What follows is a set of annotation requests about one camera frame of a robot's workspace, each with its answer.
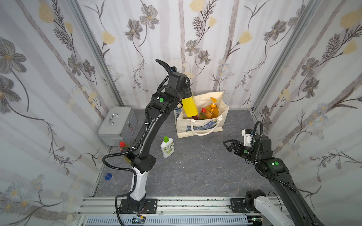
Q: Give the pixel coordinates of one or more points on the white bottle green cap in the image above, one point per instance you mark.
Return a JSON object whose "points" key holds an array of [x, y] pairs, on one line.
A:
{"points": [[167, 147]]}

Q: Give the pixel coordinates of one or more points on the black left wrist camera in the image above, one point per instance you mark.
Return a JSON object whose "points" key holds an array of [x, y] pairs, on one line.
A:
{"points": [[178, 86]]}

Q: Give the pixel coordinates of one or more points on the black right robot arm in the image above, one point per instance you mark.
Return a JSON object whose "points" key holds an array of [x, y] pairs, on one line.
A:
{"points": [[278, 175]]}

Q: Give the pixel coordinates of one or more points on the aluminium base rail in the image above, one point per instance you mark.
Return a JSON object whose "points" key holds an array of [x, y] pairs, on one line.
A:
{"points": [[174, 211]]}

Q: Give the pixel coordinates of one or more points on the yellow-green dish soap red cap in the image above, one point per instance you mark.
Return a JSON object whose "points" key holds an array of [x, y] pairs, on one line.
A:
{"points": [[203, 114]]}

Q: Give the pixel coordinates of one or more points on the silver metal case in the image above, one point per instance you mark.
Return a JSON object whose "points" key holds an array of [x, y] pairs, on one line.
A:
{"points": [[118, 126]]}

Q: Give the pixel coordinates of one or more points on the small blue object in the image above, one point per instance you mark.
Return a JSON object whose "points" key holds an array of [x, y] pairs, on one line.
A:
{"points": [[108, 176]]}

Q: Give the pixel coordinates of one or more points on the orange pump soap bottle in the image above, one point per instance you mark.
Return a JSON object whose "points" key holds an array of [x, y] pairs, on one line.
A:
{"points": [[212, 110]]}

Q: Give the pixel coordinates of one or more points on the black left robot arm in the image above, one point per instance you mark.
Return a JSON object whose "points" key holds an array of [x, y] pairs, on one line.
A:
{"points": [[156, 112]]}

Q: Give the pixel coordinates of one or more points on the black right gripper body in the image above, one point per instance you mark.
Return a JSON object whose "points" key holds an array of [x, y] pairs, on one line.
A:
{"points": [[238, 148]]}

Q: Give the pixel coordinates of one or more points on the large yellow pump soap bottle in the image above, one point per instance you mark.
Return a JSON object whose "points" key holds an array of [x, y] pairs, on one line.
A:
{"points": [[189, 105]]}

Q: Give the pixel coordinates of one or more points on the cream starry night tote bag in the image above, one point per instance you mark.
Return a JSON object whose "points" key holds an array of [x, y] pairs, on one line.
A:
{"points": [[187, 127]]}

